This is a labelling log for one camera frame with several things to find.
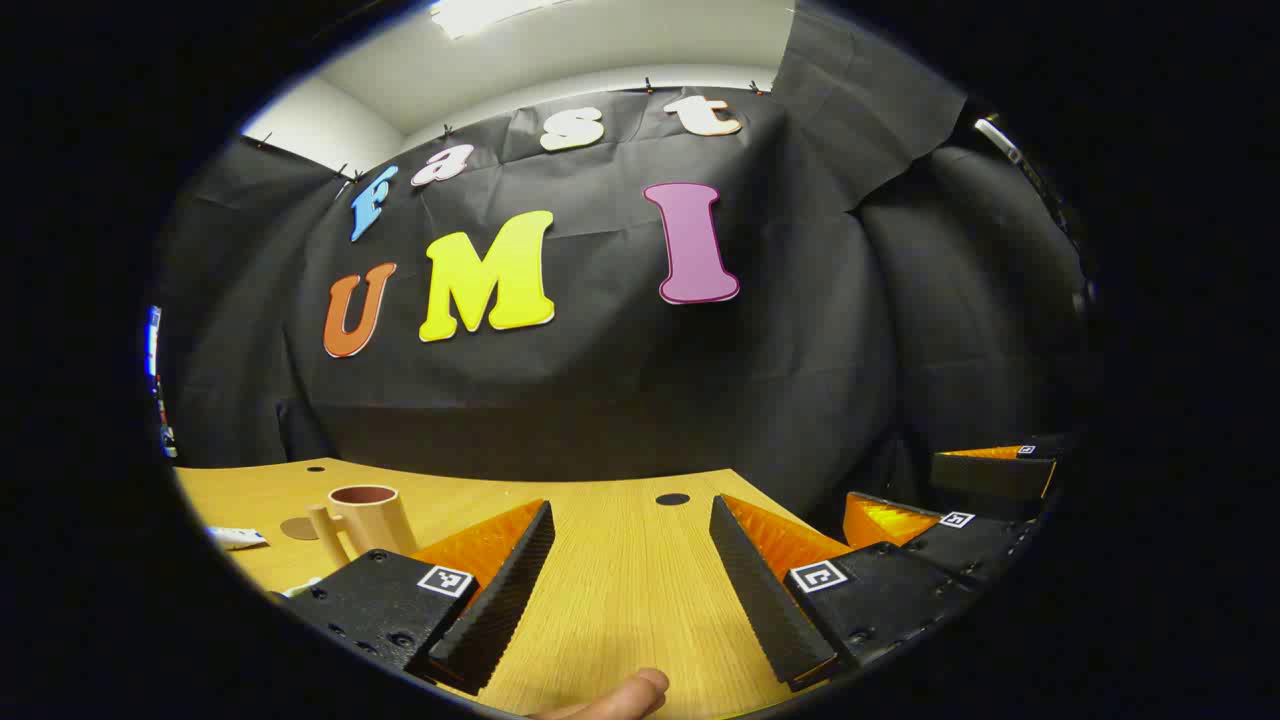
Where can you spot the white toothpaste tube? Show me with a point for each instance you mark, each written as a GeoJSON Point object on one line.
{"type": "Point", "coordinates": [238, 538]}

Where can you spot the wooden desktop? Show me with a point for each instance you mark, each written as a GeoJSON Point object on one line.
{"type": "Point", "coordinates": [620, 600]}

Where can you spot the computer monitor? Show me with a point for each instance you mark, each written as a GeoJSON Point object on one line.
{"type": "Point", "coordinates": [153, 340]}

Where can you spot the black backdrop cloth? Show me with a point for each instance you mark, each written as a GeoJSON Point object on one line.
{"type": "Point", "coordinates": [620, 380]}

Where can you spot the round brown coaster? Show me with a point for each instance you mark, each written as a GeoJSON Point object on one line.
{"type": "Point", "coordinates": [296, 528]}

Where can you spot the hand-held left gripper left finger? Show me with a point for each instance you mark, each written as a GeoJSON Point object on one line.
{"type": "Point", "coordinates": [500, 600]}

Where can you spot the ceiling light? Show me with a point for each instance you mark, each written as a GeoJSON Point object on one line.
{"type": "Point", "coordinates": [490, 15]}

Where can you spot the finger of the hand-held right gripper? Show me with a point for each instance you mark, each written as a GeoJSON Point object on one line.
{"type": "Point", "coordinates": [990, 475]}
{"type": "Point", "coordinates": [985, 545]}

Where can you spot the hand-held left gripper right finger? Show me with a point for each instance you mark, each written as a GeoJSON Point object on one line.
{"type": "Point", "coordinates": [760, 600]}

